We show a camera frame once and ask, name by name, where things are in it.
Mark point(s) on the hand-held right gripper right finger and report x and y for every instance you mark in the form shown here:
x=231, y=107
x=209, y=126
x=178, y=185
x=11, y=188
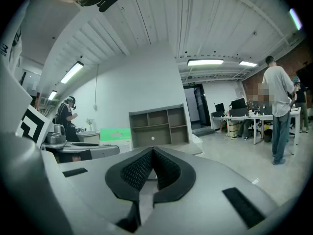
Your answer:
x=178, y=180

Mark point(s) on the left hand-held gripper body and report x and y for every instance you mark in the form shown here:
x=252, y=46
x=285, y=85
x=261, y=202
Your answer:
x=31, y=126

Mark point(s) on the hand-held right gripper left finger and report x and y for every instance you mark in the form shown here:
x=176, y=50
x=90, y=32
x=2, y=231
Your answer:
x=127, y=182

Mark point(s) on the green white toothpaste box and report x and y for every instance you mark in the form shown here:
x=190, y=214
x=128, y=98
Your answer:
x=115, y=137

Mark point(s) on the ceiling tube light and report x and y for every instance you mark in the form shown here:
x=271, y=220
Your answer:
x=71, y=72
x=205, y=62
x=52, y=95
x=296, y=19
x=248, y=63

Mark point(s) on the low white cabinet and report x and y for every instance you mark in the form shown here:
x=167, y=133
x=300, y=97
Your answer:
x=196, y=143

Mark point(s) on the grey wooden shelf hutch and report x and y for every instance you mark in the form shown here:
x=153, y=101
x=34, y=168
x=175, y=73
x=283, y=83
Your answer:
x=159, y=131

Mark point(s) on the small potted plant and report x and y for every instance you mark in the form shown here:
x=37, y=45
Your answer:
x=90, y=124

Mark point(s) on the black framed door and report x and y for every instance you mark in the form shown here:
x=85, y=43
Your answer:
x=196, y=106

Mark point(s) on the small black monitor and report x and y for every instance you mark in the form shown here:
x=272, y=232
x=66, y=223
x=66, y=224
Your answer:
x=219, y=107

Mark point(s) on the large black monitor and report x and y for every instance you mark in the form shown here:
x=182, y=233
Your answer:
x=238, y=103

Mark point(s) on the person's white printed shirt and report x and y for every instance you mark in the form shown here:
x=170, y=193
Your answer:
x=41, y=28

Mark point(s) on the black trash bin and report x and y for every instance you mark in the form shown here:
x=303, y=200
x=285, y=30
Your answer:
x=268, y=135

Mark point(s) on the long white office table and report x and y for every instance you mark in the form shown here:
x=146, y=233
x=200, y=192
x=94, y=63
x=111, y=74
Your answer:
x=256, y=117

